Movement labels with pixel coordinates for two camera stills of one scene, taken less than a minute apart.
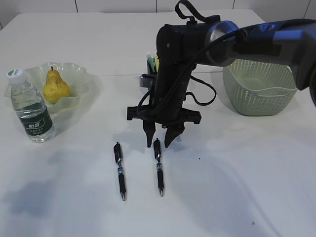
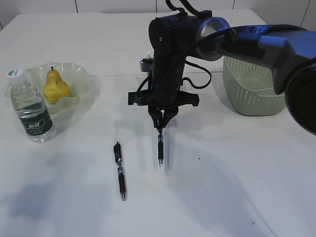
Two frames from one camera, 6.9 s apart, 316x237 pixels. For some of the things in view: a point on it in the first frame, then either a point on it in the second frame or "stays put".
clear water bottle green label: [31, 104] stays put
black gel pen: [117, 153] stays put
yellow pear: [55, 88] stays put
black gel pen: [157, 154] -> [160, 147]
